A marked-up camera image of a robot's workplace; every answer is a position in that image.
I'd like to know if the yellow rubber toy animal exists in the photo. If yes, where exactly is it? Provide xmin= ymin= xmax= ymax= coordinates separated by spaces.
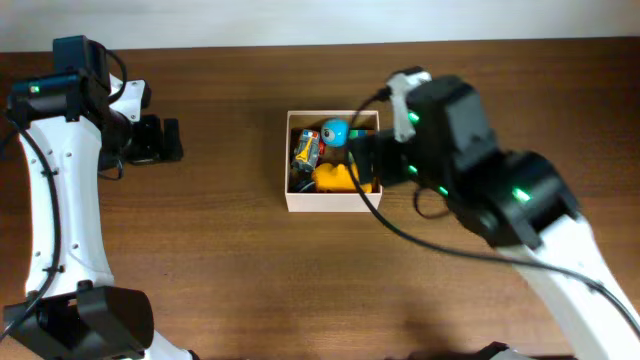
xmin=312 ymin=163 xmax=357 ymax=193

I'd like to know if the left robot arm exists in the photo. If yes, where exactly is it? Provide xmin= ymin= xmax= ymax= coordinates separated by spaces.
xmin=3 ymin=35 xmax=194 ymax=360

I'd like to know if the blue ball with eyes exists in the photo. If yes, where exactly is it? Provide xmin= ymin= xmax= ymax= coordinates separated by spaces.
xmin=320 ymin=118 xmax=349 ymax=148

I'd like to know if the red grey toy truck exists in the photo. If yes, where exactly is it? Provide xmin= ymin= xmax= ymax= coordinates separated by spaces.
xmin=291 ymin=129 xmax=320 ymax=173

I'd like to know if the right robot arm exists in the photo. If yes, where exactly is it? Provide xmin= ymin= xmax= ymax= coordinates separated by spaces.
xmin=345 ymin=72 xmax=639 ymax=359

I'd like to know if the white cardboard box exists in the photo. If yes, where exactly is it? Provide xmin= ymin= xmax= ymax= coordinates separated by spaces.
xmin=284 ymin=110 xmax=385 ymax=213

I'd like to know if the colourful puzzle cube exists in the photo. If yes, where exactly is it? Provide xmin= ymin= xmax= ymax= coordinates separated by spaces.
xmin=349 ymin=129 xmax=376 ymax=140

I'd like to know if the small black round toy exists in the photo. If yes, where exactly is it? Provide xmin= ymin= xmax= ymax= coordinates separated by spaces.
xmin=290 ymin=179 xmax=316 ymax=193

